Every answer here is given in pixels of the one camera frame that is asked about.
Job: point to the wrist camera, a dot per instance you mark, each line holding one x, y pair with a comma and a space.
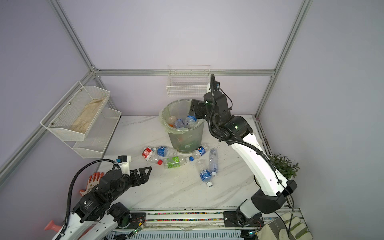
124, 164
216, 87

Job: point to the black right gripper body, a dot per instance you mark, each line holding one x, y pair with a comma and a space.
198, 109

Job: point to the green bin liner bag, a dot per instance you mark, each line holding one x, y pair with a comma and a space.
179, 109

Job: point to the white mesh wall shelf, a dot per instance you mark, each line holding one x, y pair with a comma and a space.
95, 141

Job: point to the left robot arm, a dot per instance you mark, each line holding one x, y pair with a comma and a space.
98, 213

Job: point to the clear bottle red white label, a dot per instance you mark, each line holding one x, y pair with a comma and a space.
150, 155

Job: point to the red coated glove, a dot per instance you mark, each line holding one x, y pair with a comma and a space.
92, 182

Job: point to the clear bottle blue label white cap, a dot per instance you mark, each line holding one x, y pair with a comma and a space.
167, 152

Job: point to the orange label bottle yellow cap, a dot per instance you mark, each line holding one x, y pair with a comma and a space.
171, 120

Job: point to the beige glove in shelf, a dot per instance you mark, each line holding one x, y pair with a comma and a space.
83, 122

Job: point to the grey mesh waste bin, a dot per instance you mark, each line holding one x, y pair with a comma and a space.
187, 142

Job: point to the potted green plant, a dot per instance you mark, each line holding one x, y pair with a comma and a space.
287, 167

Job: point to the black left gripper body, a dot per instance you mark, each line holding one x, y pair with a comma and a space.
135, 182

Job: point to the base rail with cable strip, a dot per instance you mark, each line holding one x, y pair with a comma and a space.
189, 225

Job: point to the aluminium frame post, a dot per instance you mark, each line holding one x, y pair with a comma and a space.
65, 22

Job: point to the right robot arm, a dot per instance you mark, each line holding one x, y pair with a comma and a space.
274, 188

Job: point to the Pocari Sweat bottle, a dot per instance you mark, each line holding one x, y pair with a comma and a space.
190, 122

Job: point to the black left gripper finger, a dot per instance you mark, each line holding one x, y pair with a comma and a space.
144, 174
136, 173

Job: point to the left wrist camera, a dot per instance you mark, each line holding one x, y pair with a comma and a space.
124, 164

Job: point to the clear bottle green label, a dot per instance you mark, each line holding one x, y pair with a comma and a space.
176, 162

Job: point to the clear bottle rainbow label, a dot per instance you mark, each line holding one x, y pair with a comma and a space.
178, 124

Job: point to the white wire wall basket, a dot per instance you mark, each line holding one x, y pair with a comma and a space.
188, 80

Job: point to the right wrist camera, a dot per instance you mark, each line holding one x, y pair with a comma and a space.
216, 87

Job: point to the tall clear bottle faint label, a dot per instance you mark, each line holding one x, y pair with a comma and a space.
213, 162

